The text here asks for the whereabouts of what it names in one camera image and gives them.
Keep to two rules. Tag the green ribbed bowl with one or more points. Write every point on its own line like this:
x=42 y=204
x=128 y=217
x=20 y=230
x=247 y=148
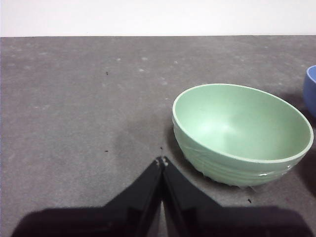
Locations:
x=234 y=123

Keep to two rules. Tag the blue ribbed bowl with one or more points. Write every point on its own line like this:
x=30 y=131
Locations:
x=310 y=93

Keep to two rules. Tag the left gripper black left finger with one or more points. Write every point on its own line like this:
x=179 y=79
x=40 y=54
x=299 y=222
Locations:
x=111 y=219

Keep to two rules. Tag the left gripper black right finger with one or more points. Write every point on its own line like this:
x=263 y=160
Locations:
x=222 y=222

